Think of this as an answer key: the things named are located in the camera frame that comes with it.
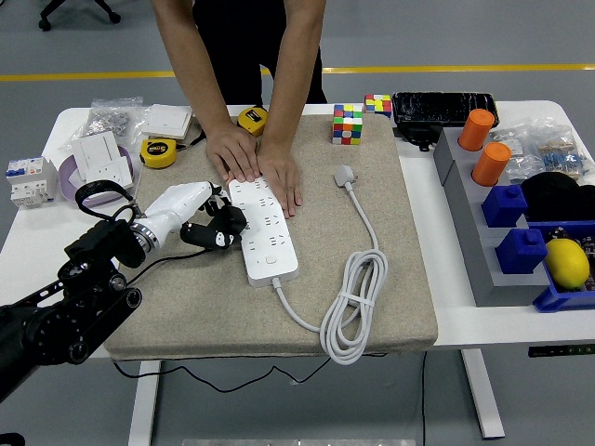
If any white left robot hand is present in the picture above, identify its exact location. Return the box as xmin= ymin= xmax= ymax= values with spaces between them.
xmin=147 ymin=180 xmax=238 ymax=252

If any person's left hand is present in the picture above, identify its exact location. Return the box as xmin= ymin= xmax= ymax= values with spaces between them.
xmin=256 ymin=141 xmax=303 ymax=219

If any person's right hand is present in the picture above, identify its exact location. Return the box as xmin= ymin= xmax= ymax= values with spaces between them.
xmin=205 ymin=123 xmax=259 ymax=183

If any black power adapter plug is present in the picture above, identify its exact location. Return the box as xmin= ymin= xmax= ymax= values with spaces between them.
xmin=211 ymin=203 xmax=248 ymax=239

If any thin black adapter cord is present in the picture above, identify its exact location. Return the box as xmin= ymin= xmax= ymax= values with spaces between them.
xmin=111 ymin=248 xmax=391 ymax=395

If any white power strip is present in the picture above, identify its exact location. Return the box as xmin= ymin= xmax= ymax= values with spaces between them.
xmin=227 ymin=176 xmax=300 ymax=287

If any large colourful puzzle cube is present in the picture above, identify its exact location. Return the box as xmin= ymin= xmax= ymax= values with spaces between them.
xmin=331 ymin=102 xmax=364 ymax=146

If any grey-brown mat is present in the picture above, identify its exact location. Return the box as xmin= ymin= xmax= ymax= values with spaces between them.
xmin=104 ymin=113 xmax=439 ymax=361

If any person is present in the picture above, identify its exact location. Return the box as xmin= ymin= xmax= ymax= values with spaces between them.
xmin=192 ymin=0 xmax=329 ymax=107

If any clear bag of screws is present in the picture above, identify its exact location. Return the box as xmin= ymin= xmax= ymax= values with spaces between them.
xmin=58 ymin=96 xmax=145 ymax=152

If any purple bowl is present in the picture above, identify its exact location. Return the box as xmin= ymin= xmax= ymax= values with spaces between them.
xmin=58 ymin=144 xmax=140 ymax=209

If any small colourful puzzle cube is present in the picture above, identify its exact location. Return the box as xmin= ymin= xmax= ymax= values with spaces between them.
xmin=363 ymin=93 xmax=393 ymax=119

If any black device under box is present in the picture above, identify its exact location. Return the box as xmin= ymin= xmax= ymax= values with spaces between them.
xmin=394 ymin=123 xmax=443 ymax=153

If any white circuit breaker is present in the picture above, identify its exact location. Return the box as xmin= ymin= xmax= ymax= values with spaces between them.
xmin=5 ymin=156 xmax=60 ymax=209

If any black wrapped box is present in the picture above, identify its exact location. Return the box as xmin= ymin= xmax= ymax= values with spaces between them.
xmin=391 ymin=90 xmax=501 ymax=129

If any orange cylinder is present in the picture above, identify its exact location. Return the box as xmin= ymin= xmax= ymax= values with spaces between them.
xmin=470 ymin=141 xmax=512 ymax=187
xmin=457 ymin=108 xmax=496 ymax=152

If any white table leg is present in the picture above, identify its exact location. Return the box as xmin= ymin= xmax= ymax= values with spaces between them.
xmin=127 ymin=360 xmax=163 ymax=446
xmin=459 ymin=348 xmax=507 ymax=440

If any grey stepped block holder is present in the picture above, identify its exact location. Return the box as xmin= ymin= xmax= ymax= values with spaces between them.
xmin=432 ymin=125 xmax=552 ymax=308

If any black office chair base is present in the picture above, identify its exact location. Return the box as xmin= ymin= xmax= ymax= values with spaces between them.
xmin=38 ymin=0 xmax=122 ymax=33

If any blue square block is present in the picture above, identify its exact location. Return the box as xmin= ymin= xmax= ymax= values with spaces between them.
xmin=494 ymin=227 xmax=549 ymax=276
xmin=481 ymin=184 xmax=529 ymax=229

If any clear bag of small parts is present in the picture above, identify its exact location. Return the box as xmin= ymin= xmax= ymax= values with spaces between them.
xmin=490 ymin=123 xmax=543 ymax=185

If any black cloth bundle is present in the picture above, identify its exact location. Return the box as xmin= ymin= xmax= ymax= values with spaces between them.
xmin=519 ymin=171 xmax=595 ymax=223

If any clear bag of blue components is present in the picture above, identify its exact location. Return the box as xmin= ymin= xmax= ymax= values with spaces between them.
xmin=529 ymin=115 xmax=595 ymax=182

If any yellow lemon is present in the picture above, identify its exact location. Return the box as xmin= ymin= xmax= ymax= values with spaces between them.
xmin=543 ymin=238 xmax=590 ymax=292

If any blue plastic bin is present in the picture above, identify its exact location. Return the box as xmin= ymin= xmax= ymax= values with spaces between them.
xmin=524 ymin=220 xmax=595 ymax=313

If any black table control panel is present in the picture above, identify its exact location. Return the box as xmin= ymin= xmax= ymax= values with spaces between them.
xmin=527 ymin=344 xmax=595 ymax=359

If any yellow tape measure with strap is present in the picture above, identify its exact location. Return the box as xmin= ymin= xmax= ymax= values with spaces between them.
xmin=139 ymin=125 xmax=208 ymax=169

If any white power strip cord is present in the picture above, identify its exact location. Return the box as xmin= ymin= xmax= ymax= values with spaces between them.
xmin=271 ymin=164 xmax=390 ymax=366

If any white switch panel box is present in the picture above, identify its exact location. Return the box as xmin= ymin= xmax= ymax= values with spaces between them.
xmin=140 ymin=103 xmax=194 ymax=140

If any white wall socket panel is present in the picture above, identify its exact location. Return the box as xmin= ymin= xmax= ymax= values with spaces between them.
xmin=84 ymin=157 xmax=136 ymax=190

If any white wall switch panel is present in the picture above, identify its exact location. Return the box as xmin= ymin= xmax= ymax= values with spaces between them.
xmin=70 ymin=131 xmax=123 ymax=182

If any black hanging cable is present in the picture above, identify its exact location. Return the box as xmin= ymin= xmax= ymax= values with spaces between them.
xmin=420 ymin=350 xmax=429 ymax=446

